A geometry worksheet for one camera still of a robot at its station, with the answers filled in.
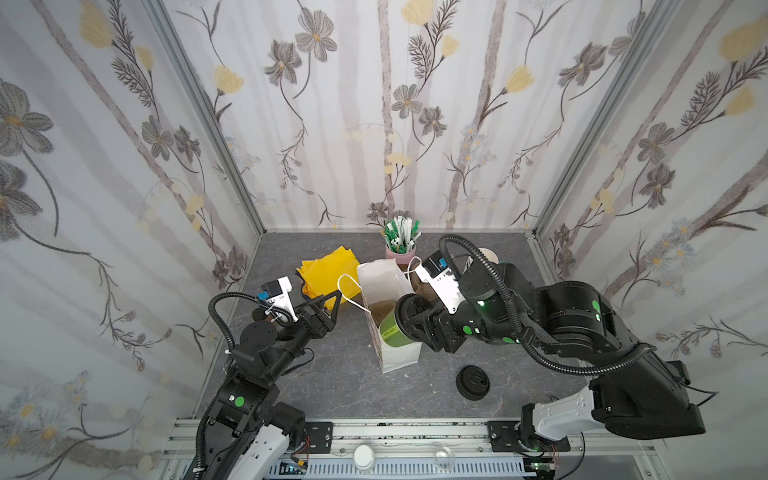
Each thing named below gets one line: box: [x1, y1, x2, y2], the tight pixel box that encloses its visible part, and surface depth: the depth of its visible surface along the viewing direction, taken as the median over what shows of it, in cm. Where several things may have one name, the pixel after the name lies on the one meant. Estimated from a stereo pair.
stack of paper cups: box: [478, 247, 500, 265], surface depth 91 cm
